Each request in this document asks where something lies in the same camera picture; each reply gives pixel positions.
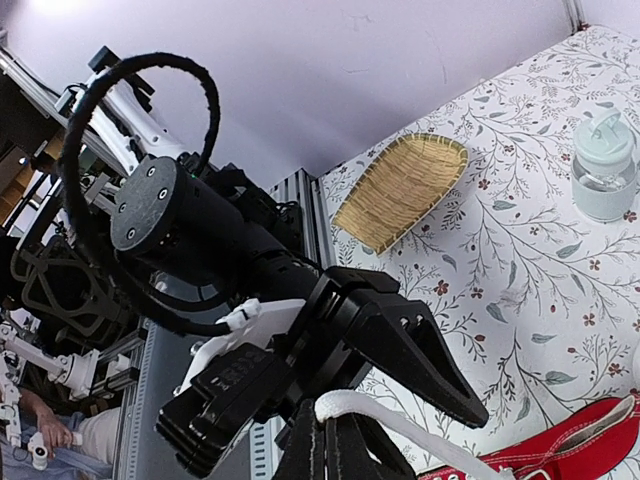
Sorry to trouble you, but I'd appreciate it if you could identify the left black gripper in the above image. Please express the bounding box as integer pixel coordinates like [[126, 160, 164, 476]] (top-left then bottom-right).
[[279, 266, 489, 428]]

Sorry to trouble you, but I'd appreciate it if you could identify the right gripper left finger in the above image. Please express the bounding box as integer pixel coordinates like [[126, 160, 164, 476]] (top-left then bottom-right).
[[272, 399, 325, 480]]

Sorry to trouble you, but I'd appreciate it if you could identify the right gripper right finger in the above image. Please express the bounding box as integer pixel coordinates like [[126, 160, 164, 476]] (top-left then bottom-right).
[[324, 414, 415, 480]]

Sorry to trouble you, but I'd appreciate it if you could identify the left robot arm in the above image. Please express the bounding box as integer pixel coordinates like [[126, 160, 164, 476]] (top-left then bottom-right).
[[61, 52, 489, 439]]

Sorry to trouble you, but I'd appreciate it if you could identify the floral patterned table mat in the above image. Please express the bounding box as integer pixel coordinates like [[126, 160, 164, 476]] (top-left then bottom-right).
[[332, 26, 639, 455]]

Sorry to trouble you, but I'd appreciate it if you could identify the woven bamboo basket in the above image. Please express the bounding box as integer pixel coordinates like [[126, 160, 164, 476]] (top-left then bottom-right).
[[332, 133, 469, 255]]

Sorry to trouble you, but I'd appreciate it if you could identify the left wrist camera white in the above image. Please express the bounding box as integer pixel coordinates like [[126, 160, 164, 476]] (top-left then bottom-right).
[[156, 298, 305, 479]]

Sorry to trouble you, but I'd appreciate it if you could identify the left aluminium frame post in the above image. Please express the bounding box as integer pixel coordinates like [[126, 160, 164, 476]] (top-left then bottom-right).
[[562, 0, 589, 35]]

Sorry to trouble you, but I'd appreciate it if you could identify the left black camera cable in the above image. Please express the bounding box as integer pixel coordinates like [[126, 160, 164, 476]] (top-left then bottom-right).
[[58, 51, 261, 339]]

